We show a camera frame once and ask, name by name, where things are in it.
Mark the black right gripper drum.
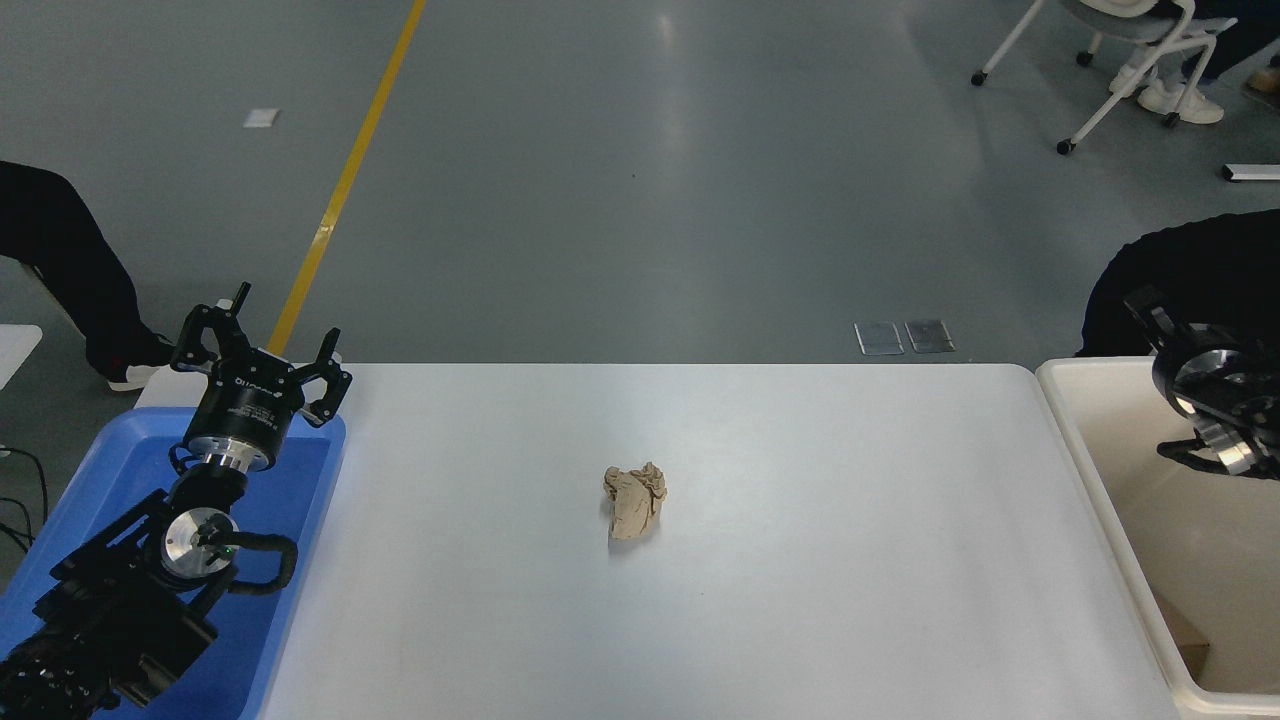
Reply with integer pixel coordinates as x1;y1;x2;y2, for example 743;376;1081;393
1151;325;1246;403

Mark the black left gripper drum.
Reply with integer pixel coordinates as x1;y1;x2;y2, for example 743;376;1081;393
183;348;305;463

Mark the blue plastic tray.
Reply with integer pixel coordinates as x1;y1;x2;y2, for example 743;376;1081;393
0;406;348;720

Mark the large pale plastic bin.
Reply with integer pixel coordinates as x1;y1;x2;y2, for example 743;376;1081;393
1036;357;1280;716

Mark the small white table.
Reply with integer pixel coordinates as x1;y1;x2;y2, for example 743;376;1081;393
0;323;44;393

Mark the white wheeled chair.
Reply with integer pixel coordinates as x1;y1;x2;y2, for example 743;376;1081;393
970;0;1239;156

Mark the crumpled tan paper ball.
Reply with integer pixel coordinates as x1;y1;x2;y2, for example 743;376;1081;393
602;461;668;541

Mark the thin black cable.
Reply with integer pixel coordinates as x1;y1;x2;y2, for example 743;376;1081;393
0;442;50;553

